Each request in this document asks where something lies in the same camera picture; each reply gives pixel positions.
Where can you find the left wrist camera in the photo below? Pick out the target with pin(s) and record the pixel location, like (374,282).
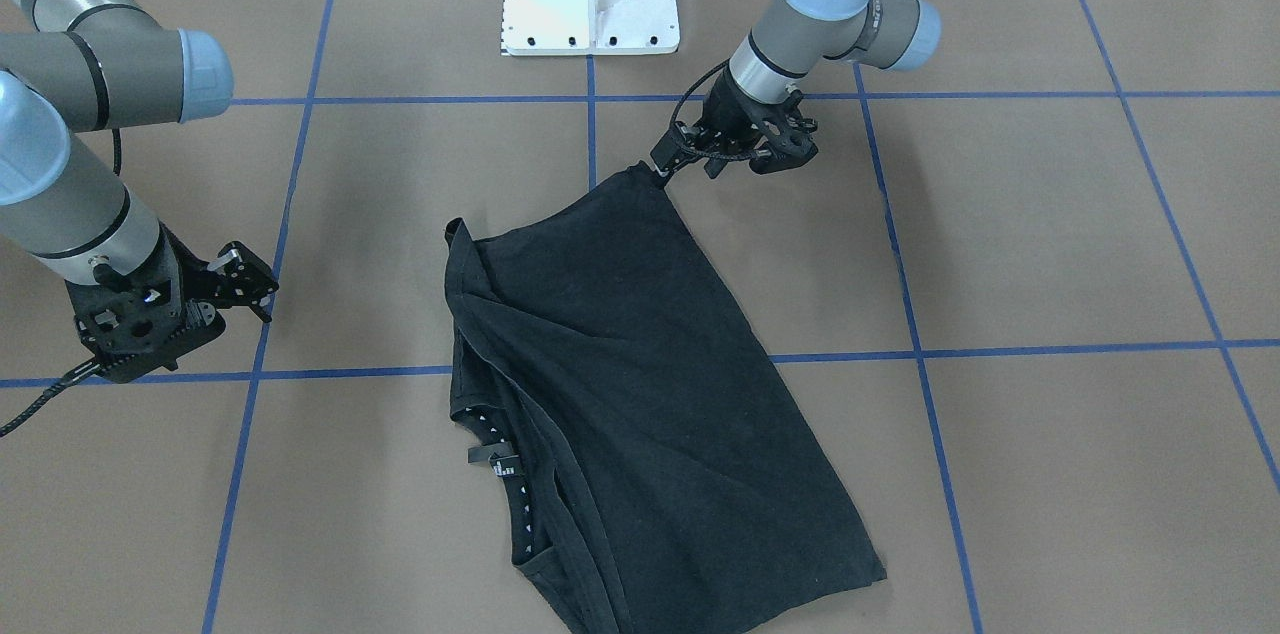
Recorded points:
(787,135)

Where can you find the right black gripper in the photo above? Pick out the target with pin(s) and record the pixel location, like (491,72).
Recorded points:
(183,272)

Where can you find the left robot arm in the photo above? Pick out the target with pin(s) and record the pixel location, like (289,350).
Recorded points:
(793,36)

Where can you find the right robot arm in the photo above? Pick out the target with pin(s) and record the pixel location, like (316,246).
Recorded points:
(108,65)

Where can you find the black graphic t-shirt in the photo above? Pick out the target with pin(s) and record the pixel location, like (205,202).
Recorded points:
(659,475)

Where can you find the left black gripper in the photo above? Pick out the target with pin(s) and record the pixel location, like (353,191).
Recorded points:
(727,108)

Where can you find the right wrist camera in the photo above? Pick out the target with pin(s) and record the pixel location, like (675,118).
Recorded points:
(132,333)

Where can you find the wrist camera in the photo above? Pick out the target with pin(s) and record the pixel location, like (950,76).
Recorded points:
(787,135)
(132,333)

